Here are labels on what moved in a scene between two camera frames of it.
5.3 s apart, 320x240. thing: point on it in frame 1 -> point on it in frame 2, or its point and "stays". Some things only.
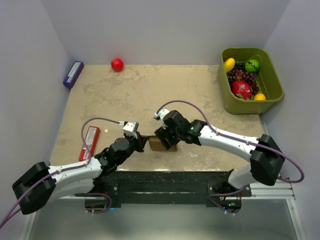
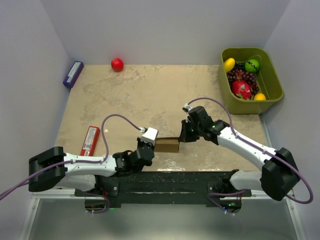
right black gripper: (162, 133) -> (184, 137)
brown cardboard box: (156, 145) stays
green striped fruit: (252, 65) stays
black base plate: (175, 188) stays
